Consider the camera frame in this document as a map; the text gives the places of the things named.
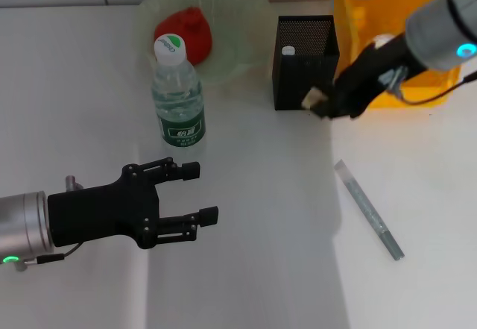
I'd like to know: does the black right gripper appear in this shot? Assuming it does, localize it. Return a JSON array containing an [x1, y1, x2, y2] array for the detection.
[[311, 34, 426, 121]]

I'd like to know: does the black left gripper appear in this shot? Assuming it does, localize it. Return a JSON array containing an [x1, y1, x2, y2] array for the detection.
[[47, 157, 219, 250]]

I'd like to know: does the small beige eraser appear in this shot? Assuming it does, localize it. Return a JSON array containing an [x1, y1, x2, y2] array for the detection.
[[301, 87, 329, 110]]

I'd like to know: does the white paper ball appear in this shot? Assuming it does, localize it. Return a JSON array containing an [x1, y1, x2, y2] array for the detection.
[[372, 34, 396, 49]]

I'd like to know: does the clear bottle with green label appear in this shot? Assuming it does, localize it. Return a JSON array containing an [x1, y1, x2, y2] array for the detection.
[[151, 33, 206, 149]]

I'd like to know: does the red-orange fruit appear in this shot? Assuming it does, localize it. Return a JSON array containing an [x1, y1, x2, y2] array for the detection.
[[154, 6, 213, 65]]

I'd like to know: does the black mesh pen holder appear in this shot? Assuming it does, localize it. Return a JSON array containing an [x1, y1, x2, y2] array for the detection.
[[271, 14, 341, 112]]

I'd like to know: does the green glass fruit plate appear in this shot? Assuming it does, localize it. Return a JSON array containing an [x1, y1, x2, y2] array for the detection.
[[139, 0, 273, 86]]

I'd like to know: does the silver right wrist connector plug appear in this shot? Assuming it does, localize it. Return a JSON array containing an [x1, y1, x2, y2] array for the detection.
[[387, 66, 409, 93]]

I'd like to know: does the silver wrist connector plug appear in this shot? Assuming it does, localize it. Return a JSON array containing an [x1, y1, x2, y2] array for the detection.
[[387, 66, 409, 93], [65, 175, 84, 192]]

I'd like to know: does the yellow plastic bin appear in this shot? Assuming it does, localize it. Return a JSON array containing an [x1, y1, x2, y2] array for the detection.
[[332, 0, 463, 110]]

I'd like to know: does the grey metal file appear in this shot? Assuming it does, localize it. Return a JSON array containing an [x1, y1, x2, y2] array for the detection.
[[334, 159, 405, 262]]

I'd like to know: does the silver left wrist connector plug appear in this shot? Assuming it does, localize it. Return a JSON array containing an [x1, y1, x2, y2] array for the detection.
[[65, 175, 84, 192]]

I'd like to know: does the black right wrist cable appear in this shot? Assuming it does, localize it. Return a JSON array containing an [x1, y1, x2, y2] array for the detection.
[[394, 71, 477, 106]]

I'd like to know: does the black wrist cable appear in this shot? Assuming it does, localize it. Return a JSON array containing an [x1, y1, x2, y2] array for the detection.
[[394, 71, 477, 106], [16, 242, 85, 271]]

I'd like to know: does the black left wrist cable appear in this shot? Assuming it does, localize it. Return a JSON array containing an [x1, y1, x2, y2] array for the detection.
[[16, 242, 85, 271]]

